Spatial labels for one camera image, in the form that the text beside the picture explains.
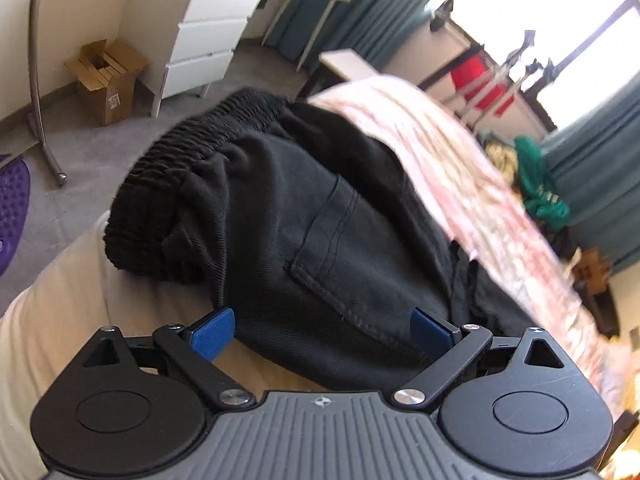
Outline curved metal stand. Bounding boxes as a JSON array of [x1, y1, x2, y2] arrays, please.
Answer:
[[27, 0, 69, 187]]

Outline white bench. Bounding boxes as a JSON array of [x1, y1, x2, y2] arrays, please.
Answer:
[[297, 48, 382, 99]]

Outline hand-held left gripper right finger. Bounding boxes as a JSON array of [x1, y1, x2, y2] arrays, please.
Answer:
[[392, 306, 569, 413]]

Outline yellow cloth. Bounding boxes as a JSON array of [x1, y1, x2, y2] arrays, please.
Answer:
[[484, 140, 520, 182]]

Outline teal curtain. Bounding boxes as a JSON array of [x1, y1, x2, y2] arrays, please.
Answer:
[[541, 85, 640, 273], [270, 0, 468, 73]]

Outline brown paper bag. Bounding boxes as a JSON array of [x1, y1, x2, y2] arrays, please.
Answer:
[[571, 249, 615, 292]]

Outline open cardboard box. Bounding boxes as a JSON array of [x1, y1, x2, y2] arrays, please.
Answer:
[[63, 38, 150, 127]]

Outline purple textured mat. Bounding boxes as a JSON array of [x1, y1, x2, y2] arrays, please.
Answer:
[[0, 154, 32, 279]]

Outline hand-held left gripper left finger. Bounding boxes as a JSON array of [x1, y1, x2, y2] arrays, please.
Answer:
[[82, 307, 257, 411]]

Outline green garment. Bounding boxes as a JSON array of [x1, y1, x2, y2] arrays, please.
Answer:
[[514, 136, 572, 232]]

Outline black pants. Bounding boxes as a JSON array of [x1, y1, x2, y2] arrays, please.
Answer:
[[103, 87, 540, 395]]

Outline white drawer chest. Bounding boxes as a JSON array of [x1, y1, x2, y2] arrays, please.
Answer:
[[125, 0, 269, 119]]

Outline dark bedside furniture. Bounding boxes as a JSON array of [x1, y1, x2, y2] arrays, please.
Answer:
[[574, 280, 622, 338]]

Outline bed with pastel sheet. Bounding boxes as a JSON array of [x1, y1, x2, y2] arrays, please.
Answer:
[[0, 75, 632, 480]]

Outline window with dark frame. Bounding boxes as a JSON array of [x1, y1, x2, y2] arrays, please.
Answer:
[[425, 0, 640, 132]]

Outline clothes drying rack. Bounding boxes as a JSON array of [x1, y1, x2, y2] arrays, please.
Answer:
[[452, 30, 557, 127]]

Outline red garment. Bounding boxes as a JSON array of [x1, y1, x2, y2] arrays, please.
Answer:
[[477, 84, 517, 115], [450, 55, 487, 92]]

